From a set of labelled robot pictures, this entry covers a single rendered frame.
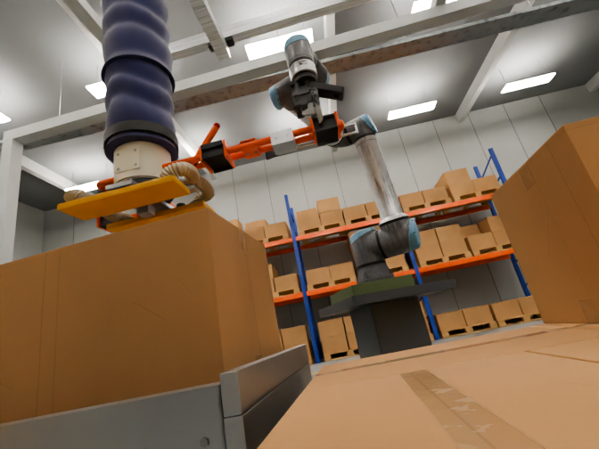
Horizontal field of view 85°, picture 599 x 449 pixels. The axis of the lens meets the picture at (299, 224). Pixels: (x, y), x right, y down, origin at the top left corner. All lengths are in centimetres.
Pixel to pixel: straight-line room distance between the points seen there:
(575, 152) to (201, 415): 84
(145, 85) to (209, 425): 102
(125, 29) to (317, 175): 924
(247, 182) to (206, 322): 1003
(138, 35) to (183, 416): 118
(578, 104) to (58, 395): 1345
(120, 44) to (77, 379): 102
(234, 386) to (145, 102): 94
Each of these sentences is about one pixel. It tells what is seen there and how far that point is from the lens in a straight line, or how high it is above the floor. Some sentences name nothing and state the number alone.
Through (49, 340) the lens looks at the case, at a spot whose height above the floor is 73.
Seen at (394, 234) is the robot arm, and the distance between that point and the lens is 161.
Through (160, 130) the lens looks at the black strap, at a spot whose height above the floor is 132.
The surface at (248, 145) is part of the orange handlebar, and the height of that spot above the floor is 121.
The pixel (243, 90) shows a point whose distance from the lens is 586.
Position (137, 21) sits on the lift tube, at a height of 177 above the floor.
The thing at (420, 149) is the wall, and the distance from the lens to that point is 1098.
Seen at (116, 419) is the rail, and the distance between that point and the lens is 64.
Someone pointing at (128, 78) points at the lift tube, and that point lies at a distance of 127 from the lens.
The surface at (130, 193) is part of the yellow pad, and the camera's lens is 100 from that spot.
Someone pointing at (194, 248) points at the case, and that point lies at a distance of 74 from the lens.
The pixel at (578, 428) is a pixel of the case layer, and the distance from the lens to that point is 33.
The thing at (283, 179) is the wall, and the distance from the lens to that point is 1043.
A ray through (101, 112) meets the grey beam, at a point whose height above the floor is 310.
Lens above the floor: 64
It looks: 19 degrees up
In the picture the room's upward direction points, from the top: 11 degrees counter-clockwise
